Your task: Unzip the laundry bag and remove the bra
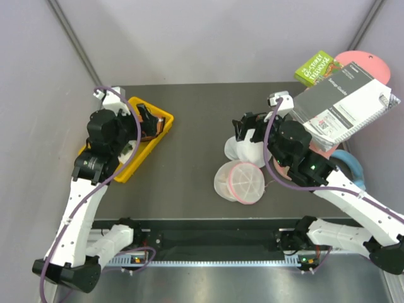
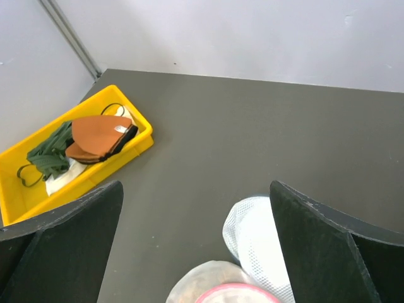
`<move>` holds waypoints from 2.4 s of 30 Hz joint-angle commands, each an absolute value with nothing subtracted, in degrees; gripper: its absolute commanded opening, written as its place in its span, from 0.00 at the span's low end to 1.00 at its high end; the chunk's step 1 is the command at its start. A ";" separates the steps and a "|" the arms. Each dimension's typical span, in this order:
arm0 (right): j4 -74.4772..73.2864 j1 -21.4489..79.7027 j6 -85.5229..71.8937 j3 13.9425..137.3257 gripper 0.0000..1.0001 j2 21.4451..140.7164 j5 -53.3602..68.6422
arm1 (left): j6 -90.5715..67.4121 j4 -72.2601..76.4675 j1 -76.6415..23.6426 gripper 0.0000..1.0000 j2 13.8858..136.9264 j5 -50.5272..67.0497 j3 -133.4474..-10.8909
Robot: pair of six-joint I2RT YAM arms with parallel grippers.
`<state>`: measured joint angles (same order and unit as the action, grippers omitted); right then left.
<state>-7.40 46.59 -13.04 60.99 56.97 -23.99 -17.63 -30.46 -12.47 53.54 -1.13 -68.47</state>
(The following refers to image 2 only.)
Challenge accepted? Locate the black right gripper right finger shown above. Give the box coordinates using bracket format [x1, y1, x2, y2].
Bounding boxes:
[270, 181, 403, 302]

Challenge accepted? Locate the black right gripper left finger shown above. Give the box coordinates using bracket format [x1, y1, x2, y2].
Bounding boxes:
[1, 181, 123, 302]

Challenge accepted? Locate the pink-zippered round laundry bag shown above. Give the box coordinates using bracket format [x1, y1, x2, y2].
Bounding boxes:
[166, 261, 280, 302]

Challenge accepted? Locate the white mesh laundry bag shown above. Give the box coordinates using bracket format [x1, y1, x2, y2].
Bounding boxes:
[222, 196, 295, 302]

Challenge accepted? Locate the green bra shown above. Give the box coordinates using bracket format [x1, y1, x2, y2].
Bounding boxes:
[16, 121, 74, 187]

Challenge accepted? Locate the orange bra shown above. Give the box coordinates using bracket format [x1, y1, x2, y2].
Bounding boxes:
[66, 115, 138, 165]

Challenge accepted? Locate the yellow plastic tray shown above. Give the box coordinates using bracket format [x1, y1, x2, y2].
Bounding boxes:
[1, 85, 154, 226]

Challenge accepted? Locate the grey aluminium corner post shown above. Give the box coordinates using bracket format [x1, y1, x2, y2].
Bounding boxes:
[39, 0, 103, 81]

